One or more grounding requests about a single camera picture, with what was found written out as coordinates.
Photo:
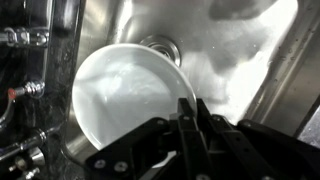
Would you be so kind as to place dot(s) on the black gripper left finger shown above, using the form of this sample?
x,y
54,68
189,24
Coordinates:
x,y
186,133

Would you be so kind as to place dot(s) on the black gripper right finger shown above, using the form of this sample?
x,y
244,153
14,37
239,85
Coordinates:
x,y
233,143

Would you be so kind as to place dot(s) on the white bowl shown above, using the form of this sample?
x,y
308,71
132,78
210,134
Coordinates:
x,y
126,93

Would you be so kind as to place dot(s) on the metal sink drain strainer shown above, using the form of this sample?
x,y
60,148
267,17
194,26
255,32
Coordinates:
x,y
163,45

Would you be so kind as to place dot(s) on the stainless steel sink basin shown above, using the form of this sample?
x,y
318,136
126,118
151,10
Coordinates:
x,y
233,50

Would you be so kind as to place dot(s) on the small chrome side faucet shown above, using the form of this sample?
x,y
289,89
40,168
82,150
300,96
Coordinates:
x,y
30,141

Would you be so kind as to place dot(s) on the red tipped faucet lever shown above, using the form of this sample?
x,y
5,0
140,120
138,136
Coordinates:
x,y
31,88

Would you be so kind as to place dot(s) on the round chrome counter cap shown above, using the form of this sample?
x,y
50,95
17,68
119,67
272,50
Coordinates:
x,y
21,163

